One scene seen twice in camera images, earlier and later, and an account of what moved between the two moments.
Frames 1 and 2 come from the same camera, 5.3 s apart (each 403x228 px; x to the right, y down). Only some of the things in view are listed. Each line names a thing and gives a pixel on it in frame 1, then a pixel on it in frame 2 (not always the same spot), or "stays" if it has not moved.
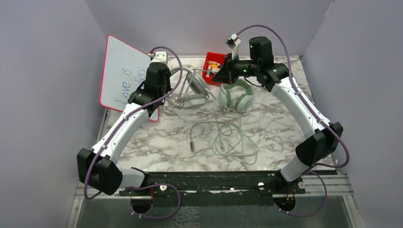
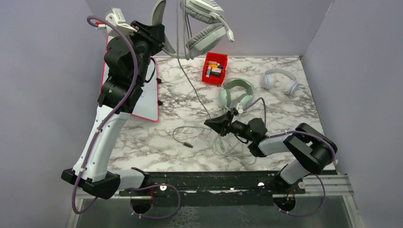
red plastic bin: [212, 56] stays
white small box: [215, 70] stays
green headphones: [243, 101] stays
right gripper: [226, 74] to [222, 124]
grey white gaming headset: [195, 93] to [206, 27]
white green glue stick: [208, 71] stays
